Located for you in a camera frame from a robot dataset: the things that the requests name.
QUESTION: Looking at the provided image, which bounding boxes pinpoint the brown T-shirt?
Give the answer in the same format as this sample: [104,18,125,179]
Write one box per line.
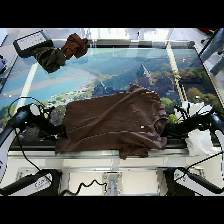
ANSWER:
[54,83,171,160]

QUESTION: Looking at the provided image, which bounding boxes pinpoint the rust-brown garment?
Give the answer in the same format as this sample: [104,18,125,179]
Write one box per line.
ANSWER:
[60,32,90,60]

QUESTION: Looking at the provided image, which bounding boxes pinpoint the white garment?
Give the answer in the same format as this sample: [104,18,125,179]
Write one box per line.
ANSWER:
[184,101,221,157]

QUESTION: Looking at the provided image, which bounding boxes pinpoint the black box with white top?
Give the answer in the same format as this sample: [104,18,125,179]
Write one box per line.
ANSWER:
[12,29,55,58]

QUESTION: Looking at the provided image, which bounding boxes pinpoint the silver frame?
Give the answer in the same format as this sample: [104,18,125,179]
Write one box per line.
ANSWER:
[0,38,224,197]

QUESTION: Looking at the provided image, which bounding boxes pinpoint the black cable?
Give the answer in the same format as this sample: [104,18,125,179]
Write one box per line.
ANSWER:
[59,179,109,197]
[7,95,46,174]

